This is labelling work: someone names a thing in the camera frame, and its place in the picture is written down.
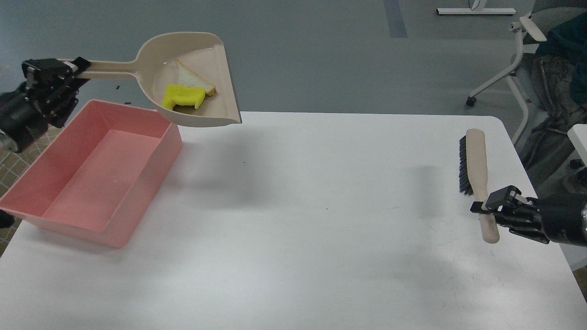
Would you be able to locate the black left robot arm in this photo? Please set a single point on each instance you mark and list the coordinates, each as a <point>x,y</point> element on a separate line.
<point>46,98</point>

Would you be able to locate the pink plastic bin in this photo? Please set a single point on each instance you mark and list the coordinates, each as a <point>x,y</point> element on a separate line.
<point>98,177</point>

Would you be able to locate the beige plastic dustpan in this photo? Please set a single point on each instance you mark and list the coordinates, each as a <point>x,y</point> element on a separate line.
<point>163,60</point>

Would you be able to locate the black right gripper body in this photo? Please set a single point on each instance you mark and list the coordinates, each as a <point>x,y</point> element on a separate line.
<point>558,218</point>

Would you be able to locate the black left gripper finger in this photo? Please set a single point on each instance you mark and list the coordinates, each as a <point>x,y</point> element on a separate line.
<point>77,83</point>
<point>79,65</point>

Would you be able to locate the white office chair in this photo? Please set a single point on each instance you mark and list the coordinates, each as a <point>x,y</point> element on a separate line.
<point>548,71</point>

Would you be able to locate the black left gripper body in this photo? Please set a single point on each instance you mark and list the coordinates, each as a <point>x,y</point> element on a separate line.
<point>44,99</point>

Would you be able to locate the checkered beige cloth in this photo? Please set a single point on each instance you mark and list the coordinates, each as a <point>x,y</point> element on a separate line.
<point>12,166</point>

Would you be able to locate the beige brush with black bristles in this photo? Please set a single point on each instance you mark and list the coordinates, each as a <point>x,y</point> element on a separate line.
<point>473,178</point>

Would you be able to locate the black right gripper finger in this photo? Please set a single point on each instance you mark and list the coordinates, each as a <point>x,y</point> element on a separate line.
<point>478,207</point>

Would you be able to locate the yellow sponge piece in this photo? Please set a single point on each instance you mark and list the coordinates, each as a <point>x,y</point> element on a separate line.
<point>179,95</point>

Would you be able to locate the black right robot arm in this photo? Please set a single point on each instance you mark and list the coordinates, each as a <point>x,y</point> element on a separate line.
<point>585,224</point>

